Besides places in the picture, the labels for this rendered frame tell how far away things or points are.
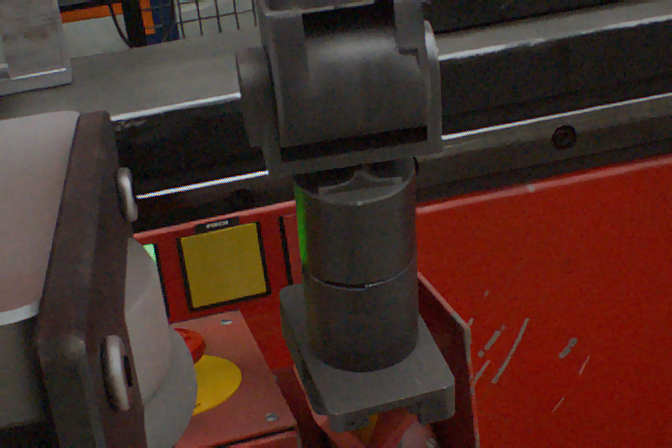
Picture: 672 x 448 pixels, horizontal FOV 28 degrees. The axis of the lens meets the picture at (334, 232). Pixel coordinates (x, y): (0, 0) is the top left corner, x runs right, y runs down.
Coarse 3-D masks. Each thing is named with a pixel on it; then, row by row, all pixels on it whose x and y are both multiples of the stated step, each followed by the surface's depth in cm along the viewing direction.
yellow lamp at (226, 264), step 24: (192, 240) 79; (216, 240) 79; (240, 240) 79; (192, 264) 79; (216, 264) 79; (240, 264) 80; (192, 288) 79; (216, 288) 80; (240, 288) 80; (264, 288) 81
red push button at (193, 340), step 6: (174, 330) 72; (180, 330) 72; (186, 330) 72; (186, 336) 71; (192, 336) 71; (198, 336) 71; (186, 342) 70; (192, 342) 71; (198, 342) 71; (204, 342) 72; (192, 348) 70; (198, 348) 70; (204, 348) 71; (192, 354) 70; (198, 354) 70; (198, 360) 71
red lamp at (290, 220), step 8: (288, 216) 80; (296, 216) 80; (288, 224) 80; (296, 224) 80; (288, 232) 80; (296, 232) 80; (288, 240) 80; (296, 240) 80; (288, 248) 80; (296, 248) 80; (296, 256) 81; (296, 264) 81; (296, 272) 81; (296, 280) 81
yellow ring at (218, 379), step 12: (204, 360) 75; (216, 360) 74; (228, 360) 74; (204, 372) 73; (216, 372) 73; (228, 372) 73; (204, 384) 72; (216, 384) 72; (228, 384) 72; (204, 396) 71; (216, 396) 70; (228, 396) 70; (204, 408) 69
